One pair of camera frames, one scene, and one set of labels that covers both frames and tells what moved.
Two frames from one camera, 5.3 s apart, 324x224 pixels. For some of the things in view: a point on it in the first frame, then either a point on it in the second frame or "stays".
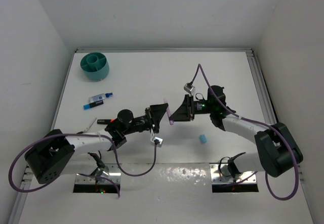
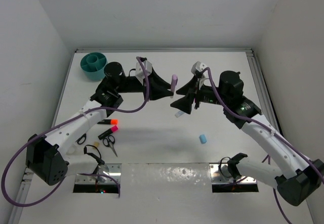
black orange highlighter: x=105 y=121 stays
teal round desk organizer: x=95 y=66 stays
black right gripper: x=186 y=111 → x=185 y=103
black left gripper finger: x=156 y=125 → x=156 y=81
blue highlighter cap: x=202 y=138 stays
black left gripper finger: x=157 y=111 → x=157 y=91
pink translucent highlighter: x=168 y=112 → x=173 y=90
